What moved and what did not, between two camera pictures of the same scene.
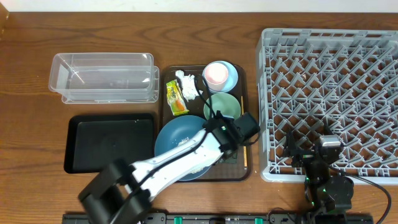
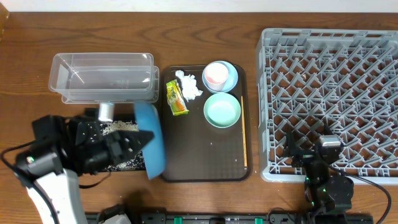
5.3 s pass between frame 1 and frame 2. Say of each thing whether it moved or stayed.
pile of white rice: moved
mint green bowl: stayed
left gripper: moved
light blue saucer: stayed
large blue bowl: moved
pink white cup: stayed
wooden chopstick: stayed
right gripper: stayed
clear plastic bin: stayed
